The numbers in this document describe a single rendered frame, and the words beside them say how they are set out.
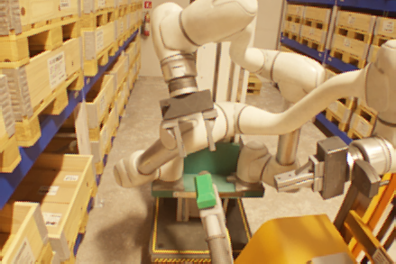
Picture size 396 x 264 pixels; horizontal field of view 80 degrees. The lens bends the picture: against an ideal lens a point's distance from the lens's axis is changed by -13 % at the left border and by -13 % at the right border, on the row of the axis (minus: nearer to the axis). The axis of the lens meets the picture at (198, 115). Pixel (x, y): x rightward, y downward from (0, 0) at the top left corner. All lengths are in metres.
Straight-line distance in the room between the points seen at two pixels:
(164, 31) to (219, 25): 0.15
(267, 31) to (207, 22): 5.79
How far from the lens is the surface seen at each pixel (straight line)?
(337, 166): 0.59
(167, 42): 0.67
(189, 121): 0.80
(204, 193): 0.54
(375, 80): 0.61
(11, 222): 1.42
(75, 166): 2.24
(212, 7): 0.60
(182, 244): 1.86
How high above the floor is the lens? 1.78
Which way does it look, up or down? 24 degrees down
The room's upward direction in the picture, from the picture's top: 5 degrees clockwise
